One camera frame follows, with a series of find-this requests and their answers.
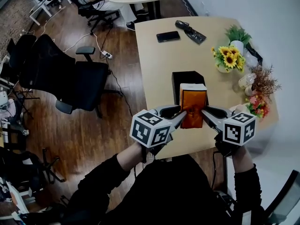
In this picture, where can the person's left forearm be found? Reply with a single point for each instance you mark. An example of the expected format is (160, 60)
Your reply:
(105, 174)

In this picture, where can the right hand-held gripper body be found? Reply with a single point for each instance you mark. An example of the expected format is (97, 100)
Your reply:
(239, 130)

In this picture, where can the person's right forearm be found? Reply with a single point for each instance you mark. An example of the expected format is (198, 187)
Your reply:
(246, 172)

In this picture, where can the black mesh chair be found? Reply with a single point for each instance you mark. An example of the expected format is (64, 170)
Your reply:
(22, 48)

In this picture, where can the green plant in white pot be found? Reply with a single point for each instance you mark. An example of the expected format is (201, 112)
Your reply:
(237, 35)

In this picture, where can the white mug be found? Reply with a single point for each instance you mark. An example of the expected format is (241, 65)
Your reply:
(239, 108)

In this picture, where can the grey and black chair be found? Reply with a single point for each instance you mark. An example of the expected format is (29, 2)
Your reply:
(286, 196)

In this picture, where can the black smartphone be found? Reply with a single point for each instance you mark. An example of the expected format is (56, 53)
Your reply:
(168, 36)

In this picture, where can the black chair with star base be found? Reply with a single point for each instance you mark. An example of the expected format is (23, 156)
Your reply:
(28, 167)

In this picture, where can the red and orange flower pot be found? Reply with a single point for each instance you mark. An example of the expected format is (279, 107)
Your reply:
(257, 105)

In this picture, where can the brown dried plant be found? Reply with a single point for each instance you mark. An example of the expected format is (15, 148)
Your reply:
(266, 81)

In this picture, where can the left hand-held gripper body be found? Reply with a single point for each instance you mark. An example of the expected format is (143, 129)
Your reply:
(150, 130)

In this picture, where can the sunflower bouquet in pot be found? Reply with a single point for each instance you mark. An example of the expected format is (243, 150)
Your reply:
(229, 58)

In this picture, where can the black tissue box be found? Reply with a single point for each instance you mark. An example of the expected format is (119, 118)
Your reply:
(187, 77)

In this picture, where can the black plastic bag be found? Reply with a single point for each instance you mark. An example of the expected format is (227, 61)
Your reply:
(192, 33)

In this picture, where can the black tray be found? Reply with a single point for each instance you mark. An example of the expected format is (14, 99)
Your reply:
(256, 53)

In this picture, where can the white power strip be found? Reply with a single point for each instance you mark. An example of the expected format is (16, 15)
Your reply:
(107, 54)

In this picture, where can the orange tissues pack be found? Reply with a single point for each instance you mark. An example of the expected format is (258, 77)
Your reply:
(193, 102)

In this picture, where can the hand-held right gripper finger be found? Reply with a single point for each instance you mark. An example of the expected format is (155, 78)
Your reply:
(213, 121)
(218, 109)

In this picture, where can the clear glass jar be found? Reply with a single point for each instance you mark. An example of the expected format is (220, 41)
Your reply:
(246, 80)

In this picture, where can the white desk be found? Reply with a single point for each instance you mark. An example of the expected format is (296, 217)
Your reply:
(44, 3)

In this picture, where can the person's body in black clothing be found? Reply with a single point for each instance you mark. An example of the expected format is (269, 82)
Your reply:
(171, 196)

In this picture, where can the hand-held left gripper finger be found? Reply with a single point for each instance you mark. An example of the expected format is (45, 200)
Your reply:
(178, 122)
(171, 107)

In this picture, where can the large black office chair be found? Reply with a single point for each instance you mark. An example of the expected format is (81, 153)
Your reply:
(61, 74)

